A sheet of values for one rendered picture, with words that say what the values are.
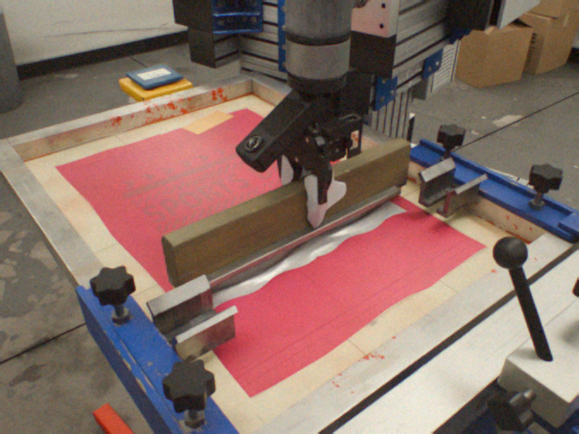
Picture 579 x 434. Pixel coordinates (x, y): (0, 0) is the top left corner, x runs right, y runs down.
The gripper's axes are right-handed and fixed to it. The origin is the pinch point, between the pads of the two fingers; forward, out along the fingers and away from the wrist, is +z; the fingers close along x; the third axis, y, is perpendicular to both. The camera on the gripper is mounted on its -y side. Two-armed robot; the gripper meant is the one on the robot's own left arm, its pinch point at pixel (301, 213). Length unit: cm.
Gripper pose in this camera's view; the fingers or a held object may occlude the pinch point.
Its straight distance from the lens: 75.4
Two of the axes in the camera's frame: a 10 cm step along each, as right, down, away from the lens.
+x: -6.2, -4.6, 6.4
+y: 7.9, -3.6, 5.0
